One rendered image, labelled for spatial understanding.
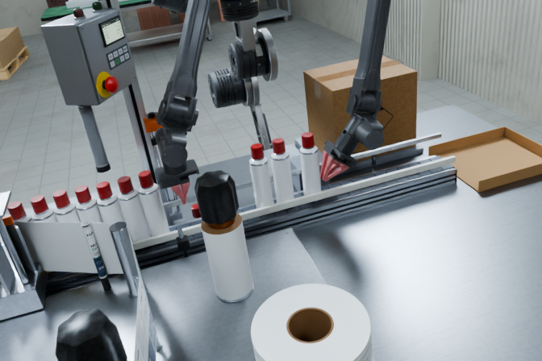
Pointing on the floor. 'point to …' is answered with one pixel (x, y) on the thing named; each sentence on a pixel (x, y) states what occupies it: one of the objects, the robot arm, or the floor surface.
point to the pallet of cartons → (11, 51)
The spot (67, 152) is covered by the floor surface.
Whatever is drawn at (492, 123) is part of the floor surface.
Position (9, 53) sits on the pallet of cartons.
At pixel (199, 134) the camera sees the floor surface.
